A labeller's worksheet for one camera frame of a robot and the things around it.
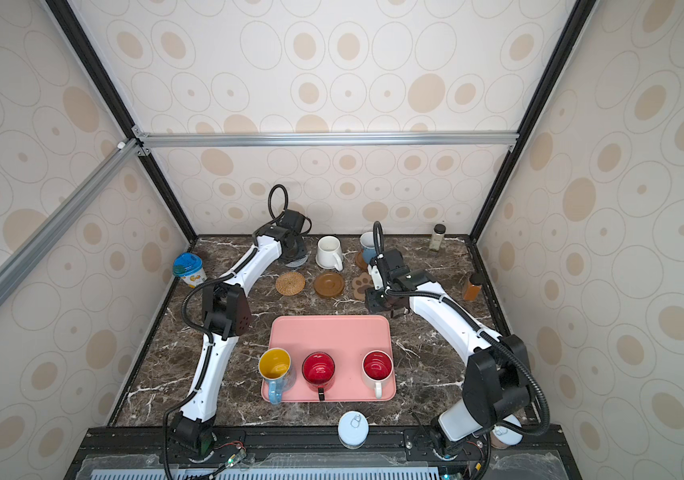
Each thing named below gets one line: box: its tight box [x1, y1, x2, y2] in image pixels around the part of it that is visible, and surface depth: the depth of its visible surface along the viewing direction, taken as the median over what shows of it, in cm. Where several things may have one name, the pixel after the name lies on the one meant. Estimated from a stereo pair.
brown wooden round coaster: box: [356, 252, 368, 272], surface depth 112 cm
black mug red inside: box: [302, 351, 335, 401], surface depth 81 cm
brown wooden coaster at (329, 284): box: [314, 272, 345, 297], surface depth 108 cm
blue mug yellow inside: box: [258, 348, 292, 405], surface depth 79 cm
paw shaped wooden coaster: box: [352, 272, 374, 301], surface depth 108 cm
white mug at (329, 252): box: [315, 235, 344, 271], surface depth 108 cm
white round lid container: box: [338, 410, 370, 450], surface depth 73 cm
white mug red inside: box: [362, 349, 394, 399], surface depth 81 cm
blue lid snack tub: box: [172, 252, 207, 289], surface depth 101 cm
